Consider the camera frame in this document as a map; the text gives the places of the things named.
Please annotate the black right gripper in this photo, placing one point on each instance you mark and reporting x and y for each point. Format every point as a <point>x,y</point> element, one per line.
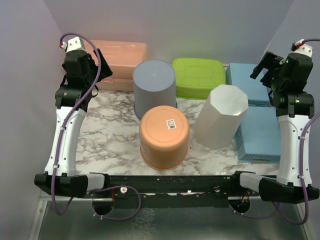
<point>262,63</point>

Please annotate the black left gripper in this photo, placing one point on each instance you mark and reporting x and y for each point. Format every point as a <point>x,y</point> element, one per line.
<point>105,70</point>

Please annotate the large blue perforated basket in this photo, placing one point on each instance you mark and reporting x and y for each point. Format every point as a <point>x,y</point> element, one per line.
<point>238,74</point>

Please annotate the blue-grey round bin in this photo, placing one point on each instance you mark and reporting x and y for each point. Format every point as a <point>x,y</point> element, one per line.
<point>154,84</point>

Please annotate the white faceted bin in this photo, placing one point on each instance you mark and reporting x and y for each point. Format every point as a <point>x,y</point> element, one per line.
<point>220,117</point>

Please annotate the green plastic tray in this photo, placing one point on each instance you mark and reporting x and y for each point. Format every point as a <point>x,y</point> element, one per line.
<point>195,78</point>

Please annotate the small blue perforated basket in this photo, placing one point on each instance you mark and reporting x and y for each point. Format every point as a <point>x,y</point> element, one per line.
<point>258,138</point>

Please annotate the orange round bin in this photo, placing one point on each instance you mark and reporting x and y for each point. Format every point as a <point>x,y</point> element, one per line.
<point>164,133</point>

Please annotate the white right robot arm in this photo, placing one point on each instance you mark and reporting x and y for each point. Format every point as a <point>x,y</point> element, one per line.
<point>295,108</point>

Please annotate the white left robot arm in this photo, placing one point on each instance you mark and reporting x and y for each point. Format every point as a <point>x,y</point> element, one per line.
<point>72,99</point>

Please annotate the orange plastic toolbox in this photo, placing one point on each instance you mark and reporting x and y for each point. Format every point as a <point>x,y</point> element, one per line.
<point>122,57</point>

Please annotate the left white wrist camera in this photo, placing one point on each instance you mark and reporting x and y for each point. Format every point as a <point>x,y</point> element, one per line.
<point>75,43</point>

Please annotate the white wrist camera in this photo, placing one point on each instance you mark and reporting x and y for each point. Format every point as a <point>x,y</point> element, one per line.
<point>302,48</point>
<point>75,43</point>

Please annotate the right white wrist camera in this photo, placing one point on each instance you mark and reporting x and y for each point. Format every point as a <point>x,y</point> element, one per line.
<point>302,48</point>

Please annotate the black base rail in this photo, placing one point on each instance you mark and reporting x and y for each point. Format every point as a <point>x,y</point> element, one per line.
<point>130,192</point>

